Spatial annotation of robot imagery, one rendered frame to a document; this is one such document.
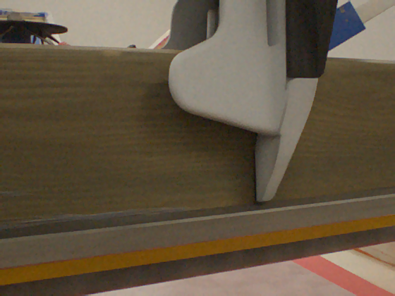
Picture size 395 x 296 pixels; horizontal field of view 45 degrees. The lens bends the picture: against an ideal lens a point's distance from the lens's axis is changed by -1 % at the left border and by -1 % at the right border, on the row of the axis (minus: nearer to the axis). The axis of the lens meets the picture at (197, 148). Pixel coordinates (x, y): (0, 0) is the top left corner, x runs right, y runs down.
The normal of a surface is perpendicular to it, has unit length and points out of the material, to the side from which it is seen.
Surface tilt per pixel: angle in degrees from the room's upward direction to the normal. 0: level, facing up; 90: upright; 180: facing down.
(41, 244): 89
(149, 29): 90
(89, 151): 89
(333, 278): 0
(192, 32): 95
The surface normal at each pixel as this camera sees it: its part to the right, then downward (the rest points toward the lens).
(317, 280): 0.00, -0.99
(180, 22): 0.36, 0.20
